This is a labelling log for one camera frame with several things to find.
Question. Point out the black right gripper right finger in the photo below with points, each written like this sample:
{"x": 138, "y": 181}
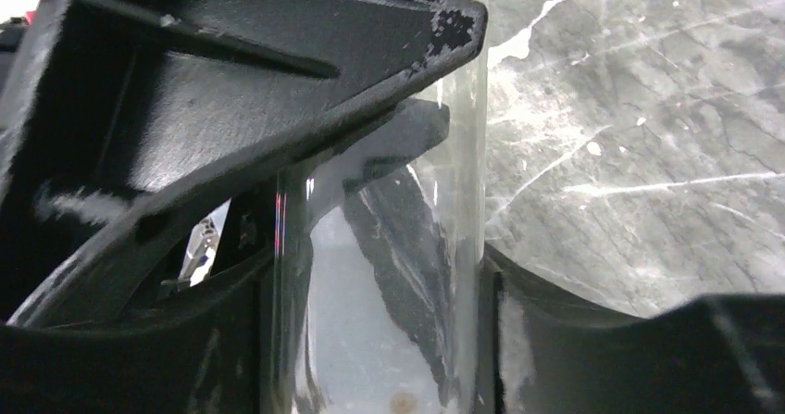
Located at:
{"x": 546, "y": 350}

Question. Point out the clear glass bottle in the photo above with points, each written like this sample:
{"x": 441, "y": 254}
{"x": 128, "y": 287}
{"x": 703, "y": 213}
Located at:
{"x": 378, "y": 276}

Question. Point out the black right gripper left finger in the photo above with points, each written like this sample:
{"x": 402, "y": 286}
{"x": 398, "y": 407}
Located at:
{"x": 141, "y": 145}

